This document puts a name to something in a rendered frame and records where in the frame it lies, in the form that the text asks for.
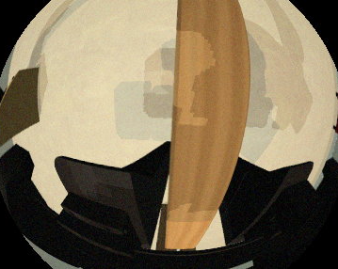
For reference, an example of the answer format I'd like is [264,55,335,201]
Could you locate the dark brown wooden post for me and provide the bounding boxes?
[154,204,196,252]

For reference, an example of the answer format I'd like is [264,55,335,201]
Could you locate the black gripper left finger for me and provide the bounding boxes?
[54,141,171,249]

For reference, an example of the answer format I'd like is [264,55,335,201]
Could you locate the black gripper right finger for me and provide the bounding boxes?
[218,157,314,245]

